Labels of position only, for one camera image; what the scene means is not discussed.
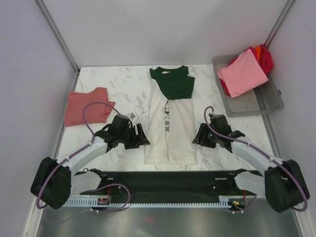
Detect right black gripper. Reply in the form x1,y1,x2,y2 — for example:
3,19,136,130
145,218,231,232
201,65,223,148
192,122,220,149

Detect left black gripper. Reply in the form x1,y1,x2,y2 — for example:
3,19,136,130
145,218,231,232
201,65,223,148
118,123,150,150

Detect white and green t-shirt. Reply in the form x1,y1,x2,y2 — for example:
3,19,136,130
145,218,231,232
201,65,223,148
145,66,197,165

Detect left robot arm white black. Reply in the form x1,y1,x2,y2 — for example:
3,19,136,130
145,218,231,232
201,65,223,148
31,115,150,210

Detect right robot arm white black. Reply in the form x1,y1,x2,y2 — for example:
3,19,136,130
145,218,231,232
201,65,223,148
193,114,310,213

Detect folded salmon red t-shirt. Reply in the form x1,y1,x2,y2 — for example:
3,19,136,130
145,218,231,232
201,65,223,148
64,87,116,127

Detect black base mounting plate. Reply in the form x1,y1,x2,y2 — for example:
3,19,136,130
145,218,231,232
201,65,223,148
81,171,255,202

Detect clear grey plastic bin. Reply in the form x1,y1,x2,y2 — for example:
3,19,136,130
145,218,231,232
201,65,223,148
212,55,284,117

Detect pink t-shirt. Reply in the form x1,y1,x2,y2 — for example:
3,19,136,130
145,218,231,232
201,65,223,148
217,47,268,98

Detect orange t-shirt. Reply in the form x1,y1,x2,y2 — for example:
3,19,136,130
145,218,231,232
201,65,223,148
255,45,261,60

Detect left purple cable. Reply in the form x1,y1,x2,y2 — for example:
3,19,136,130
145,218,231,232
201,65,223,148
36,101,131,225

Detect white slotted cable duct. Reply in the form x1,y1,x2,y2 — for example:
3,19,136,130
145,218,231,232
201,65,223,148
63,196,245,208

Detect left aluminium frame post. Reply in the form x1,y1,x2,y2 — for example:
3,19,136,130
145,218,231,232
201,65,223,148
34,0,80,76

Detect aluminium frame post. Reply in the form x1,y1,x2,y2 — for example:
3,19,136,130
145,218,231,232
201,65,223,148
264,0,296,49
34,0,80,76

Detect right aluminium frame post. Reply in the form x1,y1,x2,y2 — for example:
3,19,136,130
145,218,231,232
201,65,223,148
264,0,296,49

